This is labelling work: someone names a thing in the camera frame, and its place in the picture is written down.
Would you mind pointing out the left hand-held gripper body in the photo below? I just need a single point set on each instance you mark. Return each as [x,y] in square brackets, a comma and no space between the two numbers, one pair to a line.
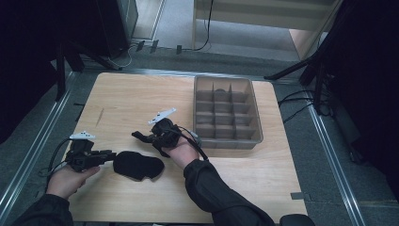
[81,155]

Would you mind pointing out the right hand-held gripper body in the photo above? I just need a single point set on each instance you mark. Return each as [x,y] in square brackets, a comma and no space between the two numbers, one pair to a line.
[166,135]

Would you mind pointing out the black sock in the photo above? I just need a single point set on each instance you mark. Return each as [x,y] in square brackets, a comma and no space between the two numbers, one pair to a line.
[138,165]

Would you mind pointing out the grey divided storage box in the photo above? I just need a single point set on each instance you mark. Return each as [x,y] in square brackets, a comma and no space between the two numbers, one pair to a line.
[251,138]

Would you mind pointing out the person's right hand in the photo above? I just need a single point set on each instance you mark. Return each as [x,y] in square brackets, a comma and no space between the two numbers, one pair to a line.
[183,153]

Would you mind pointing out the person's left hand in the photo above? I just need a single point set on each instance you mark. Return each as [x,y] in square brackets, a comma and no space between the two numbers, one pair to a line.
[64,183]

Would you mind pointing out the dark sock in box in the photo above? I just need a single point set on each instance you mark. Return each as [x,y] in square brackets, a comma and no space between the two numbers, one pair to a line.
[220,91]

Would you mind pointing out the black metal stand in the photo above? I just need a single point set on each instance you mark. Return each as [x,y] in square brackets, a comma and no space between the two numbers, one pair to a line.
[318,72]
[61,78]

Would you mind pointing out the dark cabinet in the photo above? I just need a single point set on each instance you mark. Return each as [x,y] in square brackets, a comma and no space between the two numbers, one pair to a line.
[116,25]

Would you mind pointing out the grey tape strip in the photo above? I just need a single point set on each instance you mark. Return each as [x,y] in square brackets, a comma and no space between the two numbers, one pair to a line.
[299,196]

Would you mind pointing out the light wooden shelf unit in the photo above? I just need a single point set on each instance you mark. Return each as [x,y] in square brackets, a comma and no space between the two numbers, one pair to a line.
[251,15]

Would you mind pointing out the black rounded object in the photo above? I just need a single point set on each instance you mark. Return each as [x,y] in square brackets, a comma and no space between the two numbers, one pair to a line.
[296,220]

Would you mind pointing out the metal floor rail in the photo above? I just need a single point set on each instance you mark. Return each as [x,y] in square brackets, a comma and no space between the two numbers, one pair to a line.
[335,163]
[34,147]

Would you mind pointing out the small dark floor bracket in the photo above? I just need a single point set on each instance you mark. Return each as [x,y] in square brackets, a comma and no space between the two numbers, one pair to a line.
[154,46]
[140,45]
[179,49]

